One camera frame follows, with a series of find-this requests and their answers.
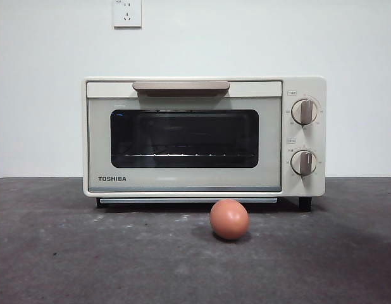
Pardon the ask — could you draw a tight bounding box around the brown egg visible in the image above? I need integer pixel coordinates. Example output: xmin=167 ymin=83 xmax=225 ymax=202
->
xmin=209 ymin=199 xmax=249 ymax=241

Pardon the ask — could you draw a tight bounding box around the glass oven door with handle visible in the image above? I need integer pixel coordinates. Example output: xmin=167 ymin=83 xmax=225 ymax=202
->
xmin=86 ymin=80 xmax=283 ymax=193

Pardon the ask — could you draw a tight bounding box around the grey oven crumb tray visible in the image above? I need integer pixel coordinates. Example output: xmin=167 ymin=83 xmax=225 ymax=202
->
xmin=99 ymin=198 xmax=278 ymax=205

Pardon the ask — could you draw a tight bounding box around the cream oven knob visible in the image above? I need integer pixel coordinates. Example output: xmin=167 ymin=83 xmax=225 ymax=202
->
xmin=291 ymin=98 xmax=319 ymax=126
xmin=290 ymin=149 xmax=318 ymax=176

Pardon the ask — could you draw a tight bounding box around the cream Toshiba toaster oven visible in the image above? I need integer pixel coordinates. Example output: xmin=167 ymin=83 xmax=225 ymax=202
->
xmin=81 ymin=75 xmax=328 ymax=212

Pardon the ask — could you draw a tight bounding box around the metal wire oven rack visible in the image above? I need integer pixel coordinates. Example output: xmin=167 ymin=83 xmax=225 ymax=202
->
xmin=123 ymin=151 xmax=257 ymax=158

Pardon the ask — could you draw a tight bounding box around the white wall socket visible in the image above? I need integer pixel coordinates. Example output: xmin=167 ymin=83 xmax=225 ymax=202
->
xmin=113 ymin=0 xmax=142 ymax=30

